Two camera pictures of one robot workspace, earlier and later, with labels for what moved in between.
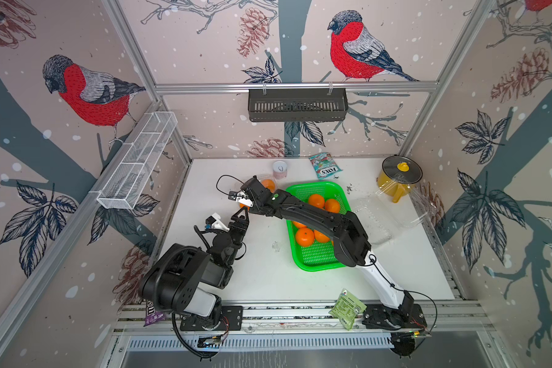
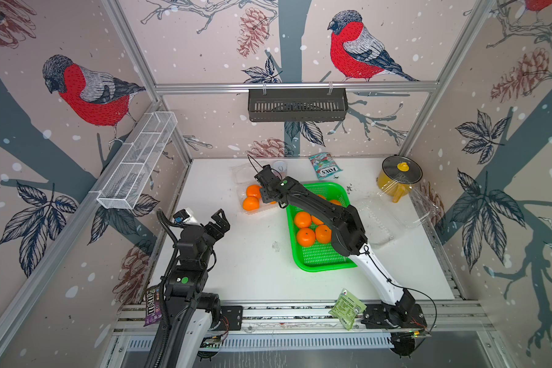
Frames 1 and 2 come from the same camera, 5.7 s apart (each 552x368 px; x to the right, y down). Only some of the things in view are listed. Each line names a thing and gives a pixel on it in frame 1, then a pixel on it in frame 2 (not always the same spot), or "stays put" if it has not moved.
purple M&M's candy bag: [152, 316] stays put
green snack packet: [346, 308] stays put
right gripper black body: [257, 208] → [267, 193]
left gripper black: [243, 224] → [222, 224]
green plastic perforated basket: [319, 257] stays put
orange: [320, 237] stays put
